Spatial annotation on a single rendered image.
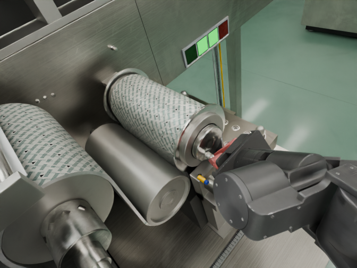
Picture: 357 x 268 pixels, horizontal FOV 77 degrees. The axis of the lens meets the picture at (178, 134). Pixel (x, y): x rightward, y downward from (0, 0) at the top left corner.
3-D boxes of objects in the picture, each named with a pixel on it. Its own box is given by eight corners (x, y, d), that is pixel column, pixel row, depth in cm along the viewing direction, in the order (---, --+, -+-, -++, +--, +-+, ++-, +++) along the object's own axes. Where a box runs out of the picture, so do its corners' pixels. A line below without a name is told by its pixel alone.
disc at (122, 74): (118, 133, 61) (93, 89, 51) (117, 132, 62) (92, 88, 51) (158, 102, 67) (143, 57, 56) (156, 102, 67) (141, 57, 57)
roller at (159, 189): (157, 233, 48) (137, 212, 39) (99, 170, 63) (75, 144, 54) (194, 192, 52) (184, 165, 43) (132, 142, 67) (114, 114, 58)
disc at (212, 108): (183, 184, 47) (167, 138, 36) (181, 183, 47) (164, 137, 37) (226, 140, 53) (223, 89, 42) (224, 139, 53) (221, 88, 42)
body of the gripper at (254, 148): (269, 158, 38) (309, 163, 31) (231, 202, 35) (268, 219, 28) (249, 128, 36) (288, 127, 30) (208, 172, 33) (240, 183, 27)
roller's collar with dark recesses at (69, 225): (79, 280, 28) (45, 270, 23) (60, 245, 31) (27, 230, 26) (120, 238, 30) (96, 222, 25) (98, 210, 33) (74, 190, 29)
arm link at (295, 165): (342, 199, 25) (337, 149, 24) (300, 220, 22) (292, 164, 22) (289, 185, 31) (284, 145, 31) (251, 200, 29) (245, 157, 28)
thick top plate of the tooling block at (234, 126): (246, 182, 66) (247, 172, 62) (159, 126, 89) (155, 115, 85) (275, 147, 72) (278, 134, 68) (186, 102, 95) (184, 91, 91)
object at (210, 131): (227, 127, 45) (213, 159, 47) (219, 123, 46) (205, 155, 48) (206, 126, 39) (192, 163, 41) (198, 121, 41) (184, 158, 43)
